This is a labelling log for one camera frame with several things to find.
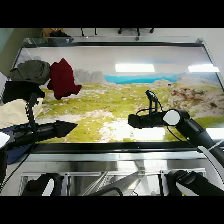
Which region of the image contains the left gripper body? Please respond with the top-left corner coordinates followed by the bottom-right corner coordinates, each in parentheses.
top-left (34, 121), bottom-right (60, 141)

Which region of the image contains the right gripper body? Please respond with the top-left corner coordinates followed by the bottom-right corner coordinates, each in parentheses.
top-left (127, 112), bottom-right (167, 130)

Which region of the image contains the red garment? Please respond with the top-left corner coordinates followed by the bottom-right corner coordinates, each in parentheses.
top-left (46, 57), bottom-right (83, 101)

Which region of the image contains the cream garment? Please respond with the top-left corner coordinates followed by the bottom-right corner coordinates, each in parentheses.
top-left (0, 97), bottom-right (45, 130)

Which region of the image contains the black garment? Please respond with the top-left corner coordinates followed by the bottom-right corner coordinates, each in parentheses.
top-left (2, 80), bottom-right (46, 105)

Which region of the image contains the grey-green garment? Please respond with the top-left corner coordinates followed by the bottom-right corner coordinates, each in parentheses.
top-left (9, 59), bottom-right (52, 85)

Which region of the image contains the black office chair base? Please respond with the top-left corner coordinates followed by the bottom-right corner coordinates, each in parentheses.
top-left (117, 27), bottom-right (156, 37)

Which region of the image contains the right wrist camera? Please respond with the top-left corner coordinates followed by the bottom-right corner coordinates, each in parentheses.
top-left (144, 89), bottom-right (162, 116)

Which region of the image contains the silver frame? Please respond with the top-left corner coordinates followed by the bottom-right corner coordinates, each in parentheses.
top-left (0, 150), bottom-right (224, 197)

